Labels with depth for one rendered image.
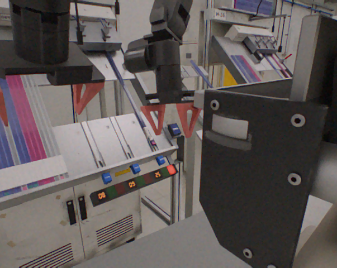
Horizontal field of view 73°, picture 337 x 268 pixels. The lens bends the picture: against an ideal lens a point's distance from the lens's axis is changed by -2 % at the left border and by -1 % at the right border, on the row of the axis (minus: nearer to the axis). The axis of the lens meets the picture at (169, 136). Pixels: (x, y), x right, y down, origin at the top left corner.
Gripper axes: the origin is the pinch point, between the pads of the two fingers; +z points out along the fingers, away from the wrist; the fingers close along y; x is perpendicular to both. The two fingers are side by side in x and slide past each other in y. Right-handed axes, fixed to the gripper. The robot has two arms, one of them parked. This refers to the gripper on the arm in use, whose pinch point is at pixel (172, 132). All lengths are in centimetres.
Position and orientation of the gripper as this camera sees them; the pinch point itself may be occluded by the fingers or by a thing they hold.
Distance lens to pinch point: 52.8
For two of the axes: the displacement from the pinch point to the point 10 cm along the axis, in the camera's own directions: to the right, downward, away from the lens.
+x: -7.1, 1.5, -6.8
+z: 0.7, 9.9, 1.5
